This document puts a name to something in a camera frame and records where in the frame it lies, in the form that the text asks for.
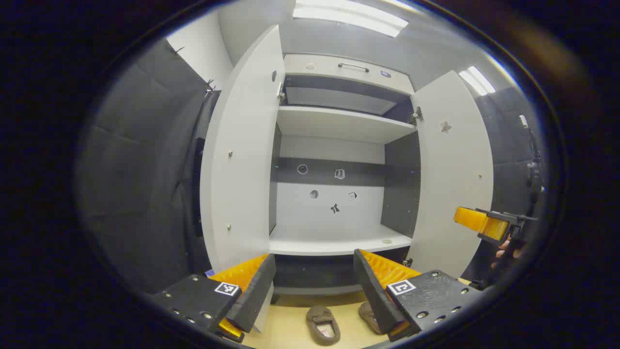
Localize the long ceiling light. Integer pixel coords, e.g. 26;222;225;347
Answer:
293;0;409;38

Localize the black backdrop cloth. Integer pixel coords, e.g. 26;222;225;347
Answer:
77;39;545;294

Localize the white cabinet door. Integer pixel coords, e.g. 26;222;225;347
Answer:
200;24;286;335
409;70;495;279

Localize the small ceiling light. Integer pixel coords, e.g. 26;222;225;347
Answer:
459;66;496;96

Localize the white cabinet drawer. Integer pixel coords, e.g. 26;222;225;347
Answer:
283;53;415;95

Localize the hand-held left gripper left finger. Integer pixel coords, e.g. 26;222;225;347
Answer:
154;253;277;344

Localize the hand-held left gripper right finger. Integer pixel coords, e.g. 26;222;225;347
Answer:
353;249;483;343

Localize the brown fuzzy shoe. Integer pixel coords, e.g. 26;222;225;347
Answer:
306;305;341;346
358;301;383;335

